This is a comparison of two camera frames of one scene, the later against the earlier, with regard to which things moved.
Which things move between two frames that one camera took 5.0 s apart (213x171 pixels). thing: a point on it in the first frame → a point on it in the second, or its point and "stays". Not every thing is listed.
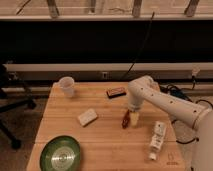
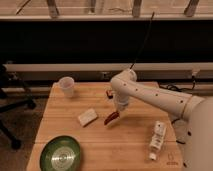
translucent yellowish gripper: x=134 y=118 → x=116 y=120
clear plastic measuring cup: x=66 y=86 stays
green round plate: x=61 y=153 stays
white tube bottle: x=159 y=131 stays
